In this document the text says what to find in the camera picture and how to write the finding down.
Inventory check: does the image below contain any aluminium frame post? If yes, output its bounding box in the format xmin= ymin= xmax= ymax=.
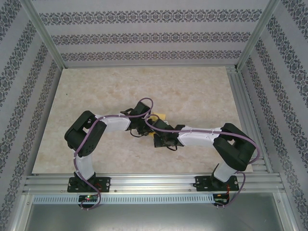
xmin=20 ymin=0 xmax=66 ymax=70
xmin=234 ymin=0 xmax=282 ymax=72

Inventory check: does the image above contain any grey metal sheet tray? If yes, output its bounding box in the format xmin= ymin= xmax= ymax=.
xmin=23 ymin=193 xmax=293 ymax=231

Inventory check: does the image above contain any slotted grey cable duct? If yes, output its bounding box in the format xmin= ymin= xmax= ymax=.
xmin=32 ymin=194 xmax=215 ymax=204

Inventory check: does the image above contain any aluminium side rail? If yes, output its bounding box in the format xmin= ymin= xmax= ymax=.
xmin=225 ymin=65 xmax=274 ymax=174

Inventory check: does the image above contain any long aluminium mounting rail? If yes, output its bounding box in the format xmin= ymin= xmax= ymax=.
xmin=23 ymin=173 xmax=282 ymax=194

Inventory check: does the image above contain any left gripper short black cable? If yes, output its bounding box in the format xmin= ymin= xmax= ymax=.
xmin=129 ymin=129 xmax=151 ymax=139

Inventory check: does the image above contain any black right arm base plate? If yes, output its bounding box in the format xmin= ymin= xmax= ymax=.
xmin=195 ymin=175 xmax=240 ymax=193

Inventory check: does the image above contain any yellow paper sheet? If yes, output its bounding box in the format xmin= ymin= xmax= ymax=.
xmin=149 ymin=111 xmax=167 ymax=137

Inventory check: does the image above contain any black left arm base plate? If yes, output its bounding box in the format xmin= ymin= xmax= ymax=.
xmin=68 ymin=177 xmax=111 ymax=193

